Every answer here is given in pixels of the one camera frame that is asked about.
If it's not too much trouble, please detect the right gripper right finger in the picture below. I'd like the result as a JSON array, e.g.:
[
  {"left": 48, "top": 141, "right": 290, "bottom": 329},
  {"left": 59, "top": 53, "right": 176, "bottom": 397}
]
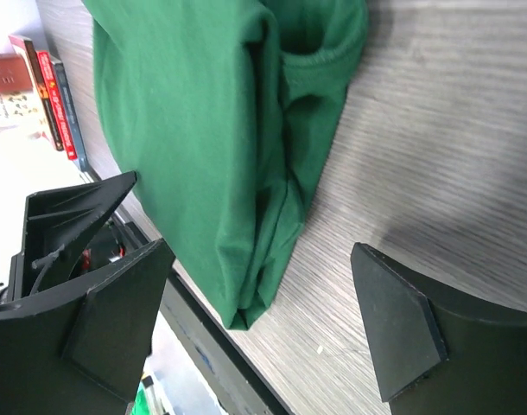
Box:
[{"left": 351, "top": 243, "right": 527, "bottom": 415}]

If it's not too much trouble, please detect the stack of red books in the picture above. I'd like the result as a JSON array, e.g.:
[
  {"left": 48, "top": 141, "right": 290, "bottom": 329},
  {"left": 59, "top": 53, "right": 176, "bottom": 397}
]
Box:
[{"left": 0, "top": 35, "right": 90, "bottom": 172}]

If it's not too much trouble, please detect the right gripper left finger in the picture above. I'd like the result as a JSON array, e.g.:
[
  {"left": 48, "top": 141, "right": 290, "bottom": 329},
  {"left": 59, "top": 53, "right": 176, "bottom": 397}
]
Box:
[{"left": 0, "top": 239, "right": 173, "bottom": 414}]

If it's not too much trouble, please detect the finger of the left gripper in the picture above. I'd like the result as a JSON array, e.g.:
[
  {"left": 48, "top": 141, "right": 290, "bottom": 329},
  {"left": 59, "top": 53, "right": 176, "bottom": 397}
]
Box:
[{"left": 8, "top": 171, "right": 137, "bottom": 298}]

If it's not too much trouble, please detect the small dark red box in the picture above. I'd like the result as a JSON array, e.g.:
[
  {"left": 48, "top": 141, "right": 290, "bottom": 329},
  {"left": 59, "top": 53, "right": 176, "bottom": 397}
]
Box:
[{"left": 0, "top": 54, "right": 33, "bottom": 94}]

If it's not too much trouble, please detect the green t shirt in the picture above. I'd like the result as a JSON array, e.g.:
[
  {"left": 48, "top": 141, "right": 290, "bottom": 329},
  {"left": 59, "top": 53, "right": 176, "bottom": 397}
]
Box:
[{"left": 85, "top": 1, "right": 368, "bottom": 330}]

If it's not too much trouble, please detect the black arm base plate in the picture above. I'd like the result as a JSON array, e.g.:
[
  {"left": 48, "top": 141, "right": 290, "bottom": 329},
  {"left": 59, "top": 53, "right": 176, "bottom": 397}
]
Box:
[{"left": 86, "top": 168, "right": 295, "bottom": 415}]

